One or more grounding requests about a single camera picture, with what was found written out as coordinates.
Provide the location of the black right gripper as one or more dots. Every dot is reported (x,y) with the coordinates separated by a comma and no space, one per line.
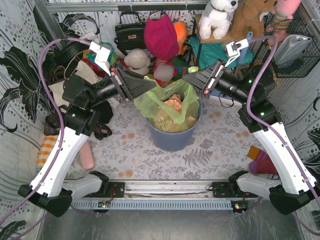
(212,78)

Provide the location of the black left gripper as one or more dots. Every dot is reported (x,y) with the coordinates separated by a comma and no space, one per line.
(119,84)

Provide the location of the green plastic trash bag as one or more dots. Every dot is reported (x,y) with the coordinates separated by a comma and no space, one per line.
(163,117)

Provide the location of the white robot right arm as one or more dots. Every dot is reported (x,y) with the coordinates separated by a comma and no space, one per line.
(296,186)

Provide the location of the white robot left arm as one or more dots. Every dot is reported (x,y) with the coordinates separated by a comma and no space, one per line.
(48,190)

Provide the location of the crumpled brown paper trash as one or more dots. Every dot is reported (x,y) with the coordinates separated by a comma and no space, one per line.
(175,102)

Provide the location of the cream canvas tote bag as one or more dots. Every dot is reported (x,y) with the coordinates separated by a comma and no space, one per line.
(82,70)

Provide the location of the magenta cloth bag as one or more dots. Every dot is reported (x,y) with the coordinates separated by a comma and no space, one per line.
(160,38)

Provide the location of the blue trash bin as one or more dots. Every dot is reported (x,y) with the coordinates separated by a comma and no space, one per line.
(173,142)

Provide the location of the white round plush toy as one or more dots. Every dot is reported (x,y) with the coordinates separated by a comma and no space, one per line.
(138,61)

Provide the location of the teal folded towel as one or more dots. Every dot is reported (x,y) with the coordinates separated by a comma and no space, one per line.
(209,53)

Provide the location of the black leather handbag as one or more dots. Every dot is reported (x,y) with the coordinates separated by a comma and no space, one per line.
(130,36)

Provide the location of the orange plush toy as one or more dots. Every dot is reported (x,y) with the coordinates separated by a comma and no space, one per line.
(181,34)

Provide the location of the white husky plush dog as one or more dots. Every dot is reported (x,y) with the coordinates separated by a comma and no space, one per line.
(216,18)

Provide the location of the brown plush dog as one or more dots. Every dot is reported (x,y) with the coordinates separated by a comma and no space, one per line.
(247,17)

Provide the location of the black round hat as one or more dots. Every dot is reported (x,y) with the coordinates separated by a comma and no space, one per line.
(64,56)

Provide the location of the pink pencil case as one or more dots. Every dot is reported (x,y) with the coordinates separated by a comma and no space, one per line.
(86,157)

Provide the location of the silver pouch in basket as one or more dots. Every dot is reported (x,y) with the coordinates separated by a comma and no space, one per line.
(291,48)

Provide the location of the orange checkered cloth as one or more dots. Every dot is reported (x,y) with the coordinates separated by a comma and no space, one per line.
(46,148)

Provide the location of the striped red purple sock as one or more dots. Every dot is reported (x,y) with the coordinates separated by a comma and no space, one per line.
(261,162)

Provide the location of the pink plush toy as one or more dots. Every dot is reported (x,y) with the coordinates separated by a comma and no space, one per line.
(283,13)

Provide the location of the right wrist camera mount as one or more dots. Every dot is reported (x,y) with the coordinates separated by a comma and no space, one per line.
(236,50)

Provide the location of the black wire basket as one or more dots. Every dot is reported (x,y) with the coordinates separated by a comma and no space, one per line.
(307,61)

